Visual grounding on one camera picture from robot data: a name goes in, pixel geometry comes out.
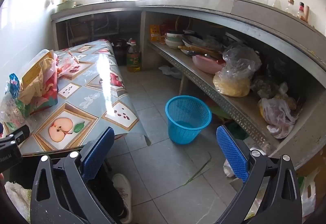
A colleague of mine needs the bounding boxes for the grey kitchen counter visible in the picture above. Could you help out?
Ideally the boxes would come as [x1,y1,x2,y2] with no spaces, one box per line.
[50,0,326,72]

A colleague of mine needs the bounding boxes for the white shoe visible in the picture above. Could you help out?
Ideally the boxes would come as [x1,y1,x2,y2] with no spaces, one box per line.
[111,173,133,223]

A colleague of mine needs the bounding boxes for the white handled plastic bag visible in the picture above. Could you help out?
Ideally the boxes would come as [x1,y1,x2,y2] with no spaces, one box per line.
[300,170,321,220]

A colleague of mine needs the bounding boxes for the fruit print tablecloth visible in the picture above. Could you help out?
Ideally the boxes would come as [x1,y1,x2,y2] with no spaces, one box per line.
[0,39,148,156]

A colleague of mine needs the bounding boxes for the bowls on counter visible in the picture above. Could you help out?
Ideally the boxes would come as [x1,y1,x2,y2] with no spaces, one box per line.
[56,0,77,12]

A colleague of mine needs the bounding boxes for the dark plastic bag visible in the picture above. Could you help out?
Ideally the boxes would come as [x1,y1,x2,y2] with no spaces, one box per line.
[250,76,281,99]

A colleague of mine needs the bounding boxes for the red snack packet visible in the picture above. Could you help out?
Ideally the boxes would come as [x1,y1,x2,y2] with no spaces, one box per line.
[29,71,59,116]

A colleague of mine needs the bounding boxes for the red label sauce bottle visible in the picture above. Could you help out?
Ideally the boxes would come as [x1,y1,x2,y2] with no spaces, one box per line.
[296,2,305,21]

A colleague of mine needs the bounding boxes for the orange box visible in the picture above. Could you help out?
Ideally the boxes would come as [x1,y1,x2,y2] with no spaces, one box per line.
[149,24,161,42]

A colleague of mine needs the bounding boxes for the pink basin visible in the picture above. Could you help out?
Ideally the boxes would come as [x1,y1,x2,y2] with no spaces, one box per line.
[192,55,227,75]

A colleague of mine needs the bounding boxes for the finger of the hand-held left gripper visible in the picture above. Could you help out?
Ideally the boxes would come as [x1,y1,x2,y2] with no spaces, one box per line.
[4,125,30,144]

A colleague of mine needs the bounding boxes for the black bucket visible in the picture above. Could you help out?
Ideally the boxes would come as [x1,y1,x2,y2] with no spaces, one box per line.
[111,39,130,66]

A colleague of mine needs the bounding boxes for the crumpled clear plastic bag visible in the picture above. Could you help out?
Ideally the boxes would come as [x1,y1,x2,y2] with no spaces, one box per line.
[222,43,262,80]

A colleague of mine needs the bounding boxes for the cooking oil bottle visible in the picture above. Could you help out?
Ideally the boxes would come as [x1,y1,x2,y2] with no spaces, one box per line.
[127,39,141,72]

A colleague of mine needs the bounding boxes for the white fuzzy garment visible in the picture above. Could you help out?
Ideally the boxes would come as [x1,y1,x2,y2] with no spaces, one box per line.
[3,181,33,222]

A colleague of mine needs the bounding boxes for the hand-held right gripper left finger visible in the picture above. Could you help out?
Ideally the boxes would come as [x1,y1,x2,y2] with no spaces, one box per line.
[30,127,120,224]

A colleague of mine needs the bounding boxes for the green leaf strip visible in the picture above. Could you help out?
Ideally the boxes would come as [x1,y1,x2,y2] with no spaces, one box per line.
[183,152,212,187]

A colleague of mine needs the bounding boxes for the stack of bowls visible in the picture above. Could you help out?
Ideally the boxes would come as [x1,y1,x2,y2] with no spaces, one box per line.
[164,30,186,49]

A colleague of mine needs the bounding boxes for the wooden utensil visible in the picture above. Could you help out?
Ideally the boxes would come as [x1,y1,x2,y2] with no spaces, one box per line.
[178,45,222,60]

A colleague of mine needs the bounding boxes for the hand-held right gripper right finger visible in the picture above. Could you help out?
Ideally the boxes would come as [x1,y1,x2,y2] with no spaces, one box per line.
[216,125,303,224]

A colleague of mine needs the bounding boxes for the perforated metal shelf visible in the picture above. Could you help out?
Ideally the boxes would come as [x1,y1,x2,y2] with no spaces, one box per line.
[147,40,281,155]

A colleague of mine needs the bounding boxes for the yellow filled plastic bag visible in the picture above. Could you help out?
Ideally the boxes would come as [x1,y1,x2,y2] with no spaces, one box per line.
[213,73,252,98]

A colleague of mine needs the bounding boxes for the person's dark trouser leg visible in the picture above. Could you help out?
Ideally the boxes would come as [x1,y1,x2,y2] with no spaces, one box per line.
[88,176,126,221]

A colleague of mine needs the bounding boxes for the white bag on floor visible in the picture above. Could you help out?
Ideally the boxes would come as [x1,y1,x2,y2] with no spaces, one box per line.
[158,64,183,79]

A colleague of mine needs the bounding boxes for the blue and white packet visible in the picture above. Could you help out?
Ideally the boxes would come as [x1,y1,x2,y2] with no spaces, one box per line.
[0,73,29,126]

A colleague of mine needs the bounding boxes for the clear red printed wrapper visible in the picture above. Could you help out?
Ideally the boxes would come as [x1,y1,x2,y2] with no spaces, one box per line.
[56,51,85,77]

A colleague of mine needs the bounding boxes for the clear plastic container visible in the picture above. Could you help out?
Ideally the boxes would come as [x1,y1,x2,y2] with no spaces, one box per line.
[22,49,55,79]

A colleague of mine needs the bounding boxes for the pink and white plastic bag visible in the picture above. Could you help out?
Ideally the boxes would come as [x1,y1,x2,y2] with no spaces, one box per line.
[258,96,299,139]

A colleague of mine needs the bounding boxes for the blue plastic mesh basket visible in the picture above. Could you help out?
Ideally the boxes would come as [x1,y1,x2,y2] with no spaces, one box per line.
[165,95,212,144]

